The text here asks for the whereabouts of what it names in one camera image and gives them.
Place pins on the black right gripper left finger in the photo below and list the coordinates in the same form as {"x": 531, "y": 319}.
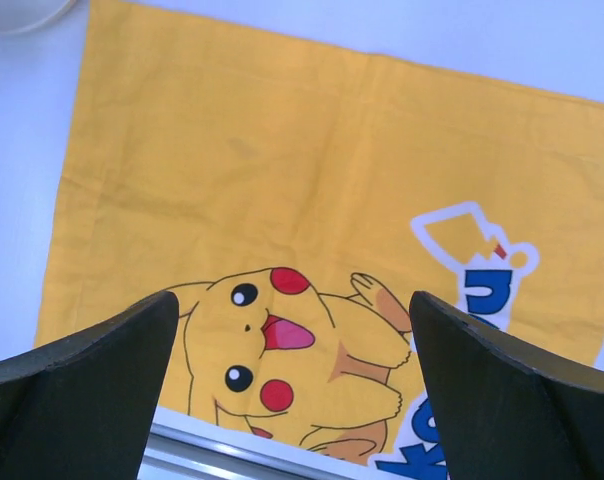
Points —
{"x": 82, "y": 407}

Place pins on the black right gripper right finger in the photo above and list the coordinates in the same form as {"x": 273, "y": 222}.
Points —
{"x": 504, "y": 408}

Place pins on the white round plate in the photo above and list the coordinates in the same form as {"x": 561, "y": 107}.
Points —
{"x": 24, "y": 16}

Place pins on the yellow Pikachu placemat cloth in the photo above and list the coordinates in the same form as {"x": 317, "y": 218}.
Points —
{"x": 294, "y": 195}

